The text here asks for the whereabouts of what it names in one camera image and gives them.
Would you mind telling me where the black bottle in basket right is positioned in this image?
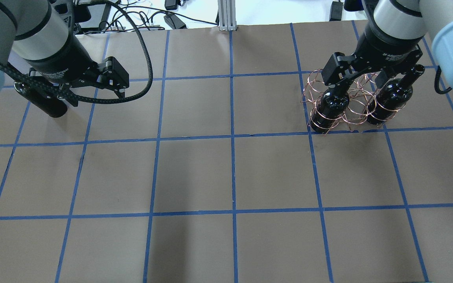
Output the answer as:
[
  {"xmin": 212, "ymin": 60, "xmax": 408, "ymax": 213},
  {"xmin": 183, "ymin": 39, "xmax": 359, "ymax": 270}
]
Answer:
[{"xmin": 366, "ymin": 64, "xmax": 425, "ymax": 125}]

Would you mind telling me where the black braided cable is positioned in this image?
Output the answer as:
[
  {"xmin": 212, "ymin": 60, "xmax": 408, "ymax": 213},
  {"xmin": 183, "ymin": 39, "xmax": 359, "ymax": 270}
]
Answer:
[{"xmin": 0, "ymin": 0, "xmax": 153, "ymax": 105}]

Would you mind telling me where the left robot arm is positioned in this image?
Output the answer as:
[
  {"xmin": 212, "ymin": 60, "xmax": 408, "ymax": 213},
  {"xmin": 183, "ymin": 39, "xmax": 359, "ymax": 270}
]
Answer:
[{"xmin": 0, "ymin": 0, "xmax": 129, "ymax": 118}]

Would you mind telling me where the black bottle in basket left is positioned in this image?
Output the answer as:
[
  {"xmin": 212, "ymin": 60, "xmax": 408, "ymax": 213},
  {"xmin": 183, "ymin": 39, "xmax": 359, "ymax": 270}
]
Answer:
[{"xmin": 309, "ymin": 82, "xmax": 351, "ymax": 134}]

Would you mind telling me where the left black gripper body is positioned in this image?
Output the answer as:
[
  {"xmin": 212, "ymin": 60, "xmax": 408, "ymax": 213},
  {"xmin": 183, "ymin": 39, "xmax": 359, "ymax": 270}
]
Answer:
[{"xmin": 26, "ymin": 35, "xmax": 102, "ymax": 88}]

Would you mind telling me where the black bottle in basket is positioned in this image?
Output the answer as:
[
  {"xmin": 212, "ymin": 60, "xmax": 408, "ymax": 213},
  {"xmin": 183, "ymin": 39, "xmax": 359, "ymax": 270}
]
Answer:
[
  {"xmin": 309, "ymin": 82, "xmax": 351, "ymax": 134},
  {"xmin": 366, "ymin": 64, "xmax": 425, "ymax": 125}
]

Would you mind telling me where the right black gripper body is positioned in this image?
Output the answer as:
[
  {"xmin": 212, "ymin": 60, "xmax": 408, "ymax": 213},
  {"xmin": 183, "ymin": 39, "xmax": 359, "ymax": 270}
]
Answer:
[{"xmin": 354, "ymin": 26, "xmax": 423, "ymax": 72}]

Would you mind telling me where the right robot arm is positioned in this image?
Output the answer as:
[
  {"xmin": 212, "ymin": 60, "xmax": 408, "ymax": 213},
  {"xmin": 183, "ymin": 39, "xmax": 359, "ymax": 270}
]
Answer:
[{"xmin": 322, "ymin": 0, "xmax": 453, "ymax": 91}]

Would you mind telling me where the aluminium frame post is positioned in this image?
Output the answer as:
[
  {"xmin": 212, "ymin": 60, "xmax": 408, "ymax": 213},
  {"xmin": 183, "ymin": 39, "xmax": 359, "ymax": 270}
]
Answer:
[{"xmin": 217, "ymin": 0, "xmax": 238, "ymax": 31}]

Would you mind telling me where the black power adapter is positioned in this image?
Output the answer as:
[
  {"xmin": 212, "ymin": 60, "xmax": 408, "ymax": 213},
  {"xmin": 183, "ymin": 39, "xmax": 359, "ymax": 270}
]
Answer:
[{"xmin": 164, "ymin": 14, "xmax": 187, "ymax": 30}]

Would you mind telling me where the copper wire wine basket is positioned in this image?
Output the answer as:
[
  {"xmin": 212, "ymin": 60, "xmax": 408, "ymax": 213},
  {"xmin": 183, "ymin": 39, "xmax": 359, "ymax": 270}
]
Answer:
[{"xmin": 302, "ymin": 69, "xmax": 401, "ymax": 131}]

